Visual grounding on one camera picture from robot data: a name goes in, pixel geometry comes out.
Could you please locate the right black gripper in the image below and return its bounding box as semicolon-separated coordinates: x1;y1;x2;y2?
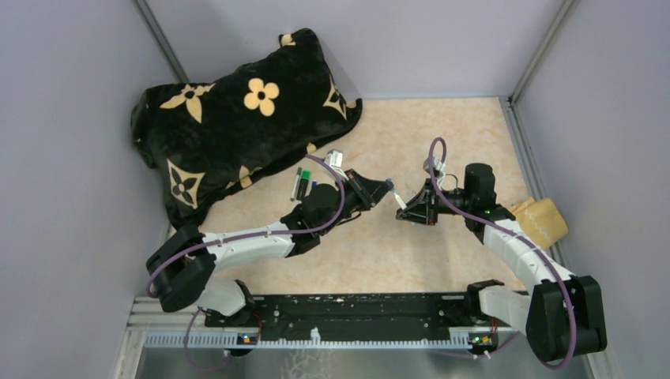
396;177;473;227

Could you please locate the white light-blue pen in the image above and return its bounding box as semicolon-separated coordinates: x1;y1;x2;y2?
393;191;407;209

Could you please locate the black green highlighter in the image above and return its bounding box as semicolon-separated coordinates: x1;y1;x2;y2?
296;170;311;201

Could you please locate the white green-tip pen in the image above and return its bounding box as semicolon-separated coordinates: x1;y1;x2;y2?
290;167;302;201

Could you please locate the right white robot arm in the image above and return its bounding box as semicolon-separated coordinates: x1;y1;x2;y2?
396;158;608;363

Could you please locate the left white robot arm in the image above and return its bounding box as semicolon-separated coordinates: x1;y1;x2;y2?
145;169;393;326

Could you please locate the black floral plush blanket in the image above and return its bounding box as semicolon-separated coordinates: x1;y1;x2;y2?
130;28;363;228

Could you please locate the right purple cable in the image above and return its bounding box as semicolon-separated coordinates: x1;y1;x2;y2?
427;137;578;371

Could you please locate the purple cable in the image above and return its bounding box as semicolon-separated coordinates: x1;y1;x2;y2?
145;153;347;373
427;137;578;371

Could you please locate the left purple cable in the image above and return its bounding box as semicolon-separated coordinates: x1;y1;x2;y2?
145;153;347;373

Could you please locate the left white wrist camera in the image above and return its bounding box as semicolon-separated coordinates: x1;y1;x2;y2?
324;149;345;178

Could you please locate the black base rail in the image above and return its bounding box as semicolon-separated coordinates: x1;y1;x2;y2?
205;292;505;346

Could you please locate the grey cable duct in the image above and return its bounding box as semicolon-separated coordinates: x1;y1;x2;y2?
144;331;472;350

